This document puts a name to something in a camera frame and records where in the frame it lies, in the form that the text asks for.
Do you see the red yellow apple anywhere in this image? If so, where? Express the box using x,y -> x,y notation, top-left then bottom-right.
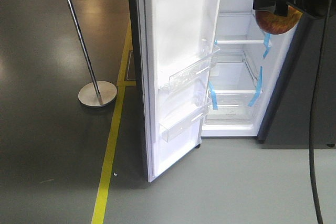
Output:
255,6 -> 303,35

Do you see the grey fridge door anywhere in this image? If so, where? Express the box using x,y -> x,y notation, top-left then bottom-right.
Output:
129,0 -> 220,182

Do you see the fridge body white interior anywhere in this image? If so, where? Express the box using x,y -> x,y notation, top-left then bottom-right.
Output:
201,0 -> 336,148

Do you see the clear crisper drawer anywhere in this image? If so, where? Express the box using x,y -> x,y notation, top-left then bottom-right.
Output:
205,90 -> 257,125

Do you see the clear door shelf bin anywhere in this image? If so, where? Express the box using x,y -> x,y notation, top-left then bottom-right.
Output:
158,39 -> 220,93

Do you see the clear lower door bin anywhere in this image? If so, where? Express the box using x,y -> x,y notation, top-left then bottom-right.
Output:
158,79 -> 212,143

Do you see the silver floor lamp stand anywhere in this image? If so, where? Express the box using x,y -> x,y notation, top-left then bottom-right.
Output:
66,0 -> 117,108

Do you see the black hanging cable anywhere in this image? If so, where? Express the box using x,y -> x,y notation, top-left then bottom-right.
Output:
308,0 -> 336,224

